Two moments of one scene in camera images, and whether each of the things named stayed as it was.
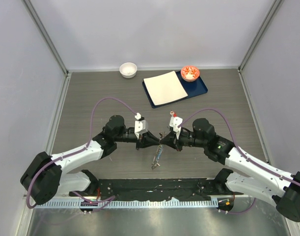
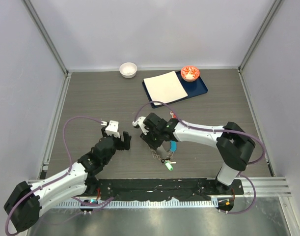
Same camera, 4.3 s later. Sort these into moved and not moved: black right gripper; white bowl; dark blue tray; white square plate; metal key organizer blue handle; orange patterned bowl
Moved: black right gripper; metal key organizer blue handle
Not moved: white square plate; orange patterned bowl; white bowl; dark blue tray
